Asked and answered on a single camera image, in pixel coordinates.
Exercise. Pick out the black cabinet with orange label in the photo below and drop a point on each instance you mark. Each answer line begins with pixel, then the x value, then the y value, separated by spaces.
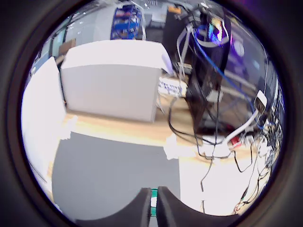
pixel 172 30

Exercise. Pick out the small white camera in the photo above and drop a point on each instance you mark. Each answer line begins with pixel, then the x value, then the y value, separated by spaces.
pixel 260 100

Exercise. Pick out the black computer tower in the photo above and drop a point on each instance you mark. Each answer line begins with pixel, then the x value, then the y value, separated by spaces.
pixel 206 89

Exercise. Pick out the large white foam box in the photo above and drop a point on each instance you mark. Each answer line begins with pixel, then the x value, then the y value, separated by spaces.
pixel 109 89

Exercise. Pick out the blue printed white carton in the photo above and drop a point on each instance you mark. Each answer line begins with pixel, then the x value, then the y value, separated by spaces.
pixel 170 86

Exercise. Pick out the white power strip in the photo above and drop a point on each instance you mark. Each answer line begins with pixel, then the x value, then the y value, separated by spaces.
pixel 234 141

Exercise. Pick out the white partition panel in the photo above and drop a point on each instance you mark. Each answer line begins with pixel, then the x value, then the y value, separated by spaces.
pixel 40 106

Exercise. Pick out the round green lid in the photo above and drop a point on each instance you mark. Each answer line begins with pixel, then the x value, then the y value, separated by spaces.
pixel 154 192

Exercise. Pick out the dark grey mat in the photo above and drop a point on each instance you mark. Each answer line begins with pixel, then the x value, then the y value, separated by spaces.
pixel 113 170

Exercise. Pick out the white camera stand arm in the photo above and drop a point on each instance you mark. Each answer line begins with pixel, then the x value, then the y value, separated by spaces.
pixel 243 126

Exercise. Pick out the blue storage bin shelf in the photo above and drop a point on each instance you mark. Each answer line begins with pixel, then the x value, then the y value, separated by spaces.
pixel 125 21

